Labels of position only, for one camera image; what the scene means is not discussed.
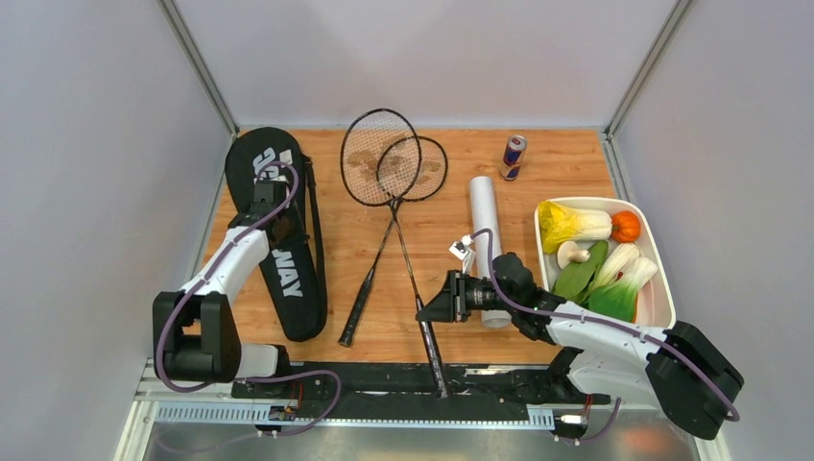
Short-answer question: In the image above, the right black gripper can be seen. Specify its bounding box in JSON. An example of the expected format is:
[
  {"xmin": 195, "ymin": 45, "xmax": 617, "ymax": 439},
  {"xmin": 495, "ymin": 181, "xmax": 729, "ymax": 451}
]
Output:
[{"xmin": 416, "ymin": 270, "xmax": 516, "ymax": 324}]

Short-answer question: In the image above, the black Crossway racket bag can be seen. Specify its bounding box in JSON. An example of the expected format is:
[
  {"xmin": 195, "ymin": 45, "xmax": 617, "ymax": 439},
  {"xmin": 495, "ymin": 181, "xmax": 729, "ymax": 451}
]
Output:
[{"xmin": 225, "ymin": 127, "xmax": 328, "ymax": 342}]

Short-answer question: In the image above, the white shuttlecock tube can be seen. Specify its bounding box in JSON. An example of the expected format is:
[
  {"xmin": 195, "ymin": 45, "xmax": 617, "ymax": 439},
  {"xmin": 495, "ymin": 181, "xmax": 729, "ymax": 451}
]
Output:
[{"xmin": 468, "ymin": 176, "xmax": 514, "ymax": 329}]

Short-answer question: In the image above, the black badminton racket front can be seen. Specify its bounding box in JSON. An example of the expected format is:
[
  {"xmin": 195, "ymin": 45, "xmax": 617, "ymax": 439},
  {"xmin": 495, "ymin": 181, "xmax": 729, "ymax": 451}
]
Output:
[{"xmin": 338, "ymin": 108, "xmax": 451, "ymax": 400}]

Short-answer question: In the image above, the black badminton racket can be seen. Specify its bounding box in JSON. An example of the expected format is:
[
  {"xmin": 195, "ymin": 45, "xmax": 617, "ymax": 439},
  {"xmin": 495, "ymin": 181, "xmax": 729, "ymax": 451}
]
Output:
[
  {"xmin": 338, "ymin": 108, "xmax": 451, "ymax": 400},
  {"xmin": 338, "ymin": 135, "xmax": 449, "ymax": 349}
]

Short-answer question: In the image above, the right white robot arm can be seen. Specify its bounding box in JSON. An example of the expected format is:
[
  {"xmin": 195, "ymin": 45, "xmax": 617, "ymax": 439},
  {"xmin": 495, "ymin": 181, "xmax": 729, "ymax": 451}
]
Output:
[{"xmin": 416, "ymin": 253, "xmax": 745, "ymax": 440}]

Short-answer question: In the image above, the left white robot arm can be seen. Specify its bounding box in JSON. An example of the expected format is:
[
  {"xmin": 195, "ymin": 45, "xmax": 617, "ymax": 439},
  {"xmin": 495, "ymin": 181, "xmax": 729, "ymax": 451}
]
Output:
[{"xmin": 152, "ymin": 180, "xmax": 298, "ymax": 398}]

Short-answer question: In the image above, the green leaf vegetable toy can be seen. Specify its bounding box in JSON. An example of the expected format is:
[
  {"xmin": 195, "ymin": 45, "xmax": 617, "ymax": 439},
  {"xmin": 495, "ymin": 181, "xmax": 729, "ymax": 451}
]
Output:
[{"xmin": 552, "ymin": 240, "xmax": 609, "ymax": 303}]

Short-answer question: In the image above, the beige mushroom toy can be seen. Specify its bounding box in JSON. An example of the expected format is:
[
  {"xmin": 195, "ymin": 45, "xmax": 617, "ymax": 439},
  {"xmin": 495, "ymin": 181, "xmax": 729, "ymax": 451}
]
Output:
[{"xmin": 556, "ymin": 241, "xmax": 590, "ymax": 269}]

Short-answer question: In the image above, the yellow napa cabbage toy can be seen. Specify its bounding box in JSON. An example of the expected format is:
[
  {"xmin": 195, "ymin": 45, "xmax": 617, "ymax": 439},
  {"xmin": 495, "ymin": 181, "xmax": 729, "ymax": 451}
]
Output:
[{"xmin": 538, "ymin": 201, "xmax": 612, "ymax": 254}]

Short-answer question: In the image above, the white green bok choy toy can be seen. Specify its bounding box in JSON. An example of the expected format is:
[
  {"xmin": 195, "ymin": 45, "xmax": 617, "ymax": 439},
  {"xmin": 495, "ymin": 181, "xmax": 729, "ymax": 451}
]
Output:
[{"xmin": 587, "ymin": 256, "xmax": 658, "ymax": 323}]

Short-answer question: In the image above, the red blue drink can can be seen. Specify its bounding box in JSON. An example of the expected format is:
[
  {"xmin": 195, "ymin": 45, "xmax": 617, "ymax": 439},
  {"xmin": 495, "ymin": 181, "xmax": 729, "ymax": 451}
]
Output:
[{"xmin": 500, "ymin": 134, "xmax": 528, "ymax": 182}]

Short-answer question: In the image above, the small orange pumpkin toy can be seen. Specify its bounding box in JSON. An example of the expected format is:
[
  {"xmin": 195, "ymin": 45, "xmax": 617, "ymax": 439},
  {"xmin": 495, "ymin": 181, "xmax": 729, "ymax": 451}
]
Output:
[{"xmin": 610, "ymin": 210, "xmax": 641, "ymax": 243}]

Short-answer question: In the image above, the white plastic basin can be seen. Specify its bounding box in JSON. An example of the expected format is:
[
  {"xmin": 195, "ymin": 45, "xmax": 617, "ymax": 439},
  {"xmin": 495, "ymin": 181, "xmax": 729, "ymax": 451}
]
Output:
[{"xmin": 534, "ymin": 197, "xmax": 676, "ymax": 328}]

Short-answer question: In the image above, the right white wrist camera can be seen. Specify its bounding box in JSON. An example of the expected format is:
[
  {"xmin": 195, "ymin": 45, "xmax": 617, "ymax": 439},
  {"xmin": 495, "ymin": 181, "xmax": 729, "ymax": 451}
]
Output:
[{"xmin": 448, "ymin": 235, "xmax": 476, "ymax": 275}]

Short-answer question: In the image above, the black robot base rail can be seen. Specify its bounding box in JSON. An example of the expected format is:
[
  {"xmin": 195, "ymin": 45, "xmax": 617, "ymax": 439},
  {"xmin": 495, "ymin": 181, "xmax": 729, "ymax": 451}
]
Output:
[{"xmin": 230, "ymin": 356, "xmax": 611, "ymax": 438}]

